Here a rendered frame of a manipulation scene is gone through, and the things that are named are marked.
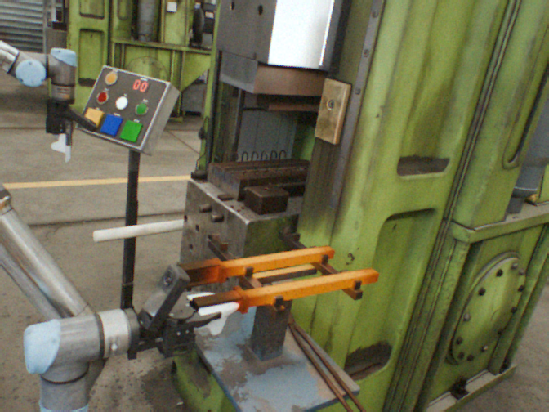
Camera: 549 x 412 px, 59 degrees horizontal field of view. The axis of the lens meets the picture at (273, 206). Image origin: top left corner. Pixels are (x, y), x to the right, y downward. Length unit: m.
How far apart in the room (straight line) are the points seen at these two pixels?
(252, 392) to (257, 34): 0.98
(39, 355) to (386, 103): 0.97
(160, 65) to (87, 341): 5.74
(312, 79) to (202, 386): 1.20
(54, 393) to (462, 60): 1.37
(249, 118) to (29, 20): 7.76
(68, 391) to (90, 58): 5.71
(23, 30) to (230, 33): 7.90
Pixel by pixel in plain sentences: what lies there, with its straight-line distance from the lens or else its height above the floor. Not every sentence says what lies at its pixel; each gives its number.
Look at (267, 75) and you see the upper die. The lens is 1.54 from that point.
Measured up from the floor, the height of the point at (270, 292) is 0.99.
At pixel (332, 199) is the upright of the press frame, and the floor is 1.02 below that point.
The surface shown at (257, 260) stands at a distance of 1.09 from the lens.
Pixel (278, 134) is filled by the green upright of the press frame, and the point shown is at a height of 1.06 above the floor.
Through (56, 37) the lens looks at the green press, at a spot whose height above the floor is 0.85.
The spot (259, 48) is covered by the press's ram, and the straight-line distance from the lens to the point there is 1.51.
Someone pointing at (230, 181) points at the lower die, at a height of 0.97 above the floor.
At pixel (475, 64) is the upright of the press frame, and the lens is 1.64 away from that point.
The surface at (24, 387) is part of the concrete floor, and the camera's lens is 2.26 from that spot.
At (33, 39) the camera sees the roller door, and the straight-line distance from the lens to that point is 9.45.
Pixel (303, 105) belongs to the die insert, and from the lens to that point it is 1.71.
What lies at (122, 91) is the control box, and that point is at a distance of 2.05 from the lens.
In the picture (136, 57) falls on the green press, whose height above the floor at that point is 0.75.
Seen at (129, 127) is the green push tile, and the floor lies 1.02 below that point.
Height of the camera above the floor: 1.50
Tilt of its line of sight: 21 degrees down
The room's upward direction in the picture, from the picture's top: 10 degrees clockwise
